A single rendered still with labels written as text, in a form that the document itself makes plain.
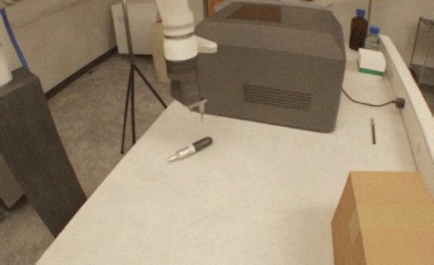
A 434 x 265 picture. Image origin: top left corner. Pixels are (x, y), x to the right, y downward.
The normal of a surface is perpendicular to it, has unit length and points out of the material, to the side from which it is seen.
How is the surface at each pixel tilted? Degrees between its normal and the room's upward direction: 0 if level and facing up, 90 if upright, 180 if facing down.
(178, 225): 0
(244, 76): 90
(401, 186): 0
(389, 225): 0
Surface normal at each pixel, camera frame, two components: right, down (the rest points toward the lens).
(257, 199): -0.05, -0.83
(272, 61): -0.35, 0.54
